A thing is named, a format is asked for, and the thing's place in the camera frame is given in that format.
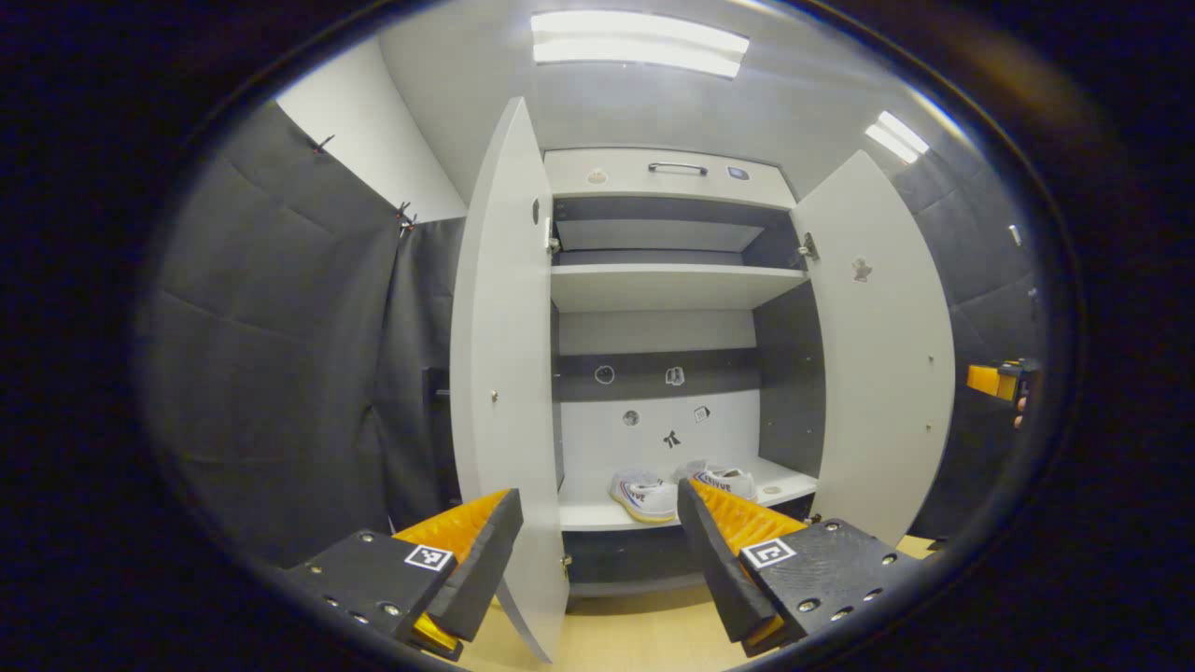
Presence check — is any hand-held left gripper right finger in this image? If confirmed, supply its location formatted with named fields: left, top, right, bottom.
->
left=676, top=478, right=925, bottom=660

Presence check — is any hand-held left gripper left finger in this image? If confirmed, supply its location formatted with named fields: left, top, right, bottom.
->
left=280, top=487, right=526, bottom=660

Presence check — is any white canvas shoe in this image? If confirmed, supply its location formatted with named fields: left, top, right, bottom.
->
left=677, top=459, right=759, bottom=505
left=609, top=469, right=681, bottom=524

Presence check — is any grey cabinet door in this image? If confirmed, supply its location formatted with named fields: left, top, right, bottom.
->
left=448, top=96, right=570, bottom=664
left=792, top=149, right=958, bottom=547

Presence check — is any grey shoe cabinet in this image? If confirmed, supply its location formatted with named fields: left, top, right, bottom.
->
left=448, top=96, right=958, bottom=664

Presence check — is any small ceiling light panel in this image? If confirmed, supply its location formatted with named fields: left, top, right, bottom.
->
left=864, top=110, right=930, bottom=164

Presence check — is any black backdrop cloth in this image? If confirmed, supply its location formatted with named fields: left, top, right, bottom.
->
left=140, top=98, right=1045, bottom=566

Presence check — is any large ceiling light panel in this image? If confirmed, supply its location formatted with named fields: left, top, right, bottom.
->
left=530, top=9, right=751, bottom=78

